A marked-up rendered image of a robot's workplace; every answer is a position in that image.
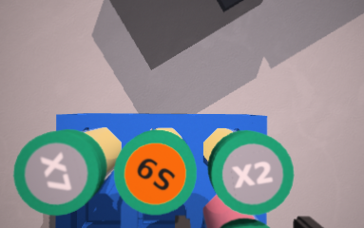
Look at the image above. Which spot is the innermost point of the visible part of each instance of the blue tube rack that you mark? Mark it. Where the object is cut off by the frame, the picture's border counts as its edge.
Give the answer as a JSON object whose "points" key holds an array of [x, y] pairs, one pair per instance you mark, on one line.
{"points": [[107, 209]]}

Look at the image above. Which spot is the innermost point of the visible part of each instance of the pink tube with green cap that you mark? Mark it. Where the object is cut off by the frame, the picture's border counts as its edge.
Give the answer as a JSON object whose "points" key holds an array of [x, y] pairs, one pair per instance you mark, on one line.
{"points": [[217, 215]]}

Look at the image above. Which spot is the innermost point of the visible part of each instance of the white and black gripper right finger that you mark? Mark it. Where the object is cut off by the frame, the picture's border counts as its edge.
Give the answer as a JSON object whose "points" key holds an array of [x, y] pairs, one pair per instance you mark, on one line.
{"points": [[305, 222]]}

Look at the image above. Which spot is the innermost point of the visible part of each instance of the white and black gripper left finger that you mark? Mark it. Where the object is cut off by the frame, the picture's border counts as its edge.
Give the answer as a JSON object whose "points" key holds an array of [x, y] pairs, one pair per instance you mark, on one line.
{"points": [[182, 222]]}

